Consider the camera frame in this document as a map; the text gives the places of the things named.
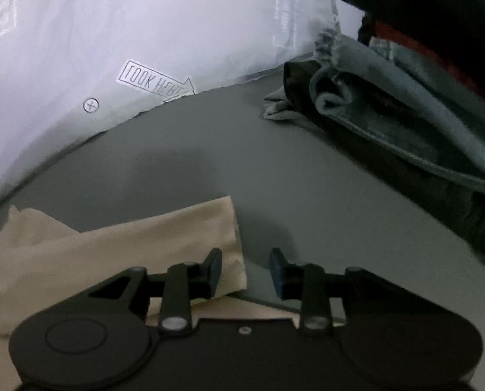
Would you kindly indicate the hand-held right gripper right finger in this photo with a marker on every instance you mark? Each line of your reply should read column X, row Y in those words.
column 276, row 271

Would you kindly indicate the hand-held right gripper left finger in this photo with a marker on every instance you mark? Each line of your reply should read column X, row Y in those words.
column 215, row 269

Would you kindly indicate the beige garment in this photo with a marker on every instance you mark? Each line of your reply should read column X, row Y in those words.
column 104, row 252

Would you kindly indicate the dark folded garment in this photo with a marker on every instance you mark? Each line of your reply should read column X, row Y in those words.
column 409, row 179

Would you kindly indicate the white plastic bag with carrots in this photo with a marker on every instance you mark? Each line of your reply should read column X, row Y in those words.
column 124, row 40

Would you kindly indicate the red garment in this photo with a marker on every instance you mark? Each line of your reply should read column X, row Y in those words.
column 421, row 49

